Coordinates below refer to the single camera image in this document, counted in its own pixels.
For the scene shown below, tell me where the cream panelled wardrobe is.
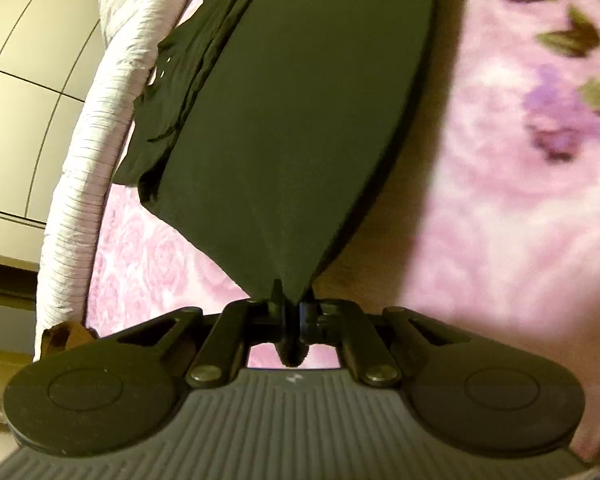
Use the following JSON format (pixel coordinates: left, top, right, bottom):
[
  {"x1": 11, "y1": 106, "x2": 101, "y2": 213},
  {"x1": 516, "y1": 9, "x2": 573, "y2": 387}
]
[{"x1": 0, "y1": 0, "x2": 116, "y2": 271}]

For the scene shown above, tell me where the black shirt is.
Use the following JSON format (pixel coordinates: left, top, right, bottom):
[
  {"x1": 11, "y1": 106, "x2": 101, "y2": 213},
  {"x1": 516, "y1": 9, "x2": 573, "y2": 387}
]
[{"x1": 114, "y1": 0, "x2": 438, "y2": 311}]

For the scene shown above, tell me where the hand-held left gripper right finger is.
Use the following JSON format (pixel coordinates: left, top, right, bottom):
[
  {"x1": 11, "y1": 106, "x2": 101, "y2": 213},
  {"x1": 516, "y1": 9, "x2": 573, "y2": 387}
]
[{"x1": 296, "y1": 299, "x2": 492, "y2": 389}]

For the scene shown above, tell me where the white ribbed quilt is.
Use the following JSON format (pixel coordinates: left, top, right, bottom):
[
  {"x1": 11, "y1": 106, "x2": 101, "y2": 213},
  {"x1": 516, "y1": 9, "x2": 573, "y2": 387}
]
[{"x1": 34, "y1": 0, "x2": 216, "y2": 356}]

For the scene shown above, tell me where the pink floral blanket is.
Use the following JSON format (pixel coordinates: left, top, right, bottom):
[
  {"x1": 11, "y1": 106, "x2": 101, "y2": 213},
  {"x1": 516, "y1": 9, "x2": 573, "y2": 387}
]
[{"x1": 82, "y1": 0, "x2": 600, "y2": 461}]

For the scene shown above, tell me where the brown garment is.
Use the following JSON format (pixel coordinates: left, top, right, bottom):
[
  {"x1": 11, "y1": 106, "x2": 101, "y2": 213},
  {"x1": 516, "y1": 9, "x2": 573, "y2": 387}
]
[{"x1": 40, "y1": 321, "x2": 98, "y2": 361}]

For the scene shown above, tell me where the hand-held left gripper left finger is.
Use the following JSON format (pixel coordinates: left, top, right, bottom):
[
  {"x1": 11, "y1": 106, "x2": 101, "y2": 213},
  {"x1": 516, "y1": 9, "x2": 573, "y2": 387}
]
[{"x1": 96, "y1": 279, "x2": 289, "y2": 389}]

